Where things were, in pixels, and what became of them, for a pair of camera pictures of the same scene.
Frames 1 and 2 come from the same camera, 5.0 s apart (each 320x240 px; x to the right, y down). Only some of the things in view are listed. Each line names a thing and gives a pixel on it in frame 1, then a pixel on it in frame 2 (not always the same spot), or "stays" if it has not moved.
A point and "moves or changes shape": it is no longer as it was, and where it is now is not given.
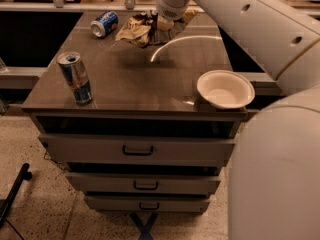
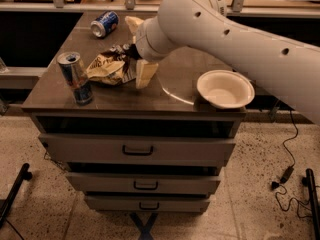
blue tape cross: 145,229 stays
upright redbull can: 76,77 stays
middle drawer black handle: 146,188 stays
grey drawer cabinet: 127,123 stays
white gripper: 169,12 to 141,42
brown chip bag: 144,28 moves or changes shape
